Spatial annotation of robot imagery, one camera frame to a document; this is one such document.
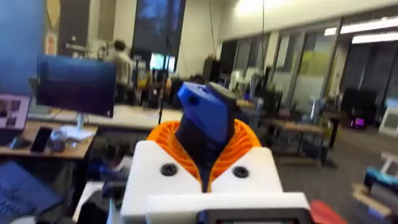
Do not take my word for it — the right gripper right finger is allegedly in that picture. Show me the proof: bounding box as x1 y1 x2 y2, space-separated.
208 119 284 194

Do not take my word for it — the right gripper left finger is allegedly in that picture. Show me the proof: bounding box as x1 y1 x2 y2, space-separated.
119 120 203 217

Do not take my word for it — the wooden side table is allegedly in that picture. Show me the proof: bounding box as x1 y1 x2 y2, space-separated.
269 117 340 167

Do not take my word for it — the white long table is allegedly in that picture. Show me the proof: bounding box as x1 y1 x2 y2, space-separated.
27 104 184 131

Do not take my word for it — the red object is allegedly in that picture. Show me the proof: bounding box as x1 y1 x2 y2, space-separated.
309 199 349 224

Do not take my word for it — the wooden desk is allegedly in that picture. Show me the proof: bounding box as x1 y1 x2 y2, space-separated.
0 119 99 160

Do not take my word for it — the black smartphone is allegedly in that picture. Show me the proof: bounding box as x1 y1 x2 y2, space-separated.
30 126 53 154

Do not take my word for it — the person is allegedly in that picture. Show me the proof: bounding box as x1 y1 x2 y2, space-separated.
105 39 134 103

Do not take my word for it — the dark computer monitor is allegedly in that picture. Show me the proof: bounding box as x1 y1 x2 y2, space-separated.
35 54 118 118

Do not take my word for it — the blue chair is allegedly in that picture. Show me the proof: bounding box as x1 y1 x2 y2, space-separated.
0 161 63 224

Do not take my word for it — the laptop with pink screen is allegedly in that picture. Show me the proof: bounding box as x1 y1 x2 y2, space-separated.
0 93 32 147

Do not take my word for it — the wall-mounted screen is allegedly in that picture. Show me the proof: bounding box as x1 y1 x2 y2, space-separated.
149 52 177 73

